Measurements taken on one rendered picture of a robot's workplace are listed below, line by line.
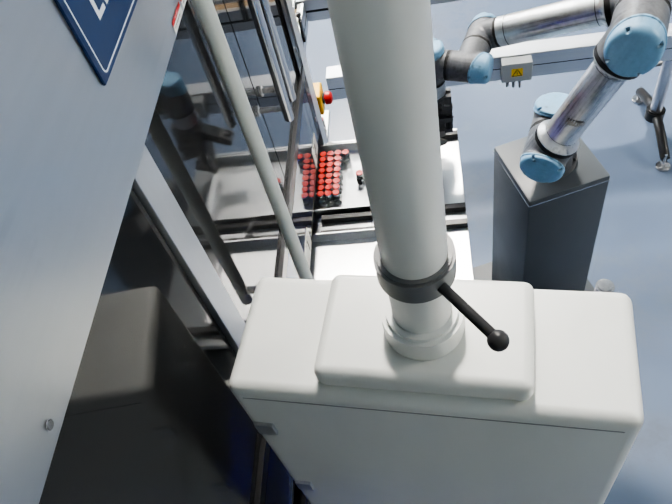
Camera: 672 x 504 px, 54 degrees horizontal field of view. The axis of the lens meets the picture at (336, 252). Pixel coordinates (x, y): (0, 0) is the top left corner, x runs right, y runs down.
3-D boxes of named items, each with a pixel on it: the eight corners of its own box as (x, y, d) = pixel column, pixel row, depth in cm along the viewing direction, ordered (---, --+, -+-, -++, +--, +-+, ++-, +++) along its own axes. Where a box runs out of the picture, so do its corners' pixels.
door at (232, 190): (264, 370, 123) (133, 143, 77) (284, 185, 151) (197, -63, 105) (268, 370, 123) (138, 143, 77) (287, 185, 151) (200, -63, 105)
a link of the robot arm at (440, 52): (441, 56, 159) (408, 53, 162) (443, 92, 168) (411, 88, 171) (450, 36, 163) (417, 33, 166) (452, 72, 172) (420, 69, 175)
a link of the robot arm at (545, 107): (578, 124, 190) (583, 87, 179) (570, 157, 183) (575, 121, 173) (535, 119, 194) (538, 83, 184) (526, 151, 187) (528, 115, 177)
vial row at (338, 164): (334, 205, 189) (331, 195, 185) (336, 160, 200) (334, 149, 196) (342, 205, 189) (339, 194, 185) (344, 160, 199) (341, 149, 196)
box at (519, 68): (501, 83, 270) (502, 65, 263) (500, 75, 273) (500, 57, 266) (531, 80, 268) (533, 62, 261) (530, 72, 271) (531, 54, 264)
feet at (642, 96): (654, 173, 286) (661, 150, 275) (627, 96, 316) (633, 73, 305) (674, 171, 285) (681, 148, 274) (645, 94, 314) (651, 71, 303)
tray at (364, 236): (285, 324, 168) (282, 316, 165) (293, 243, 184) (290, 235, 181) (419, 315, 163) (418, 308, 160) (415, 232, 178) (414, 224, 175)
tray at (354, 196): (317, 218, 187) (314, 210, 185) (321, 153, 203) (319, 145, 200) (437, 208, 182) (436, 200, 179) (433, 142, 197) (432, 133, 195)
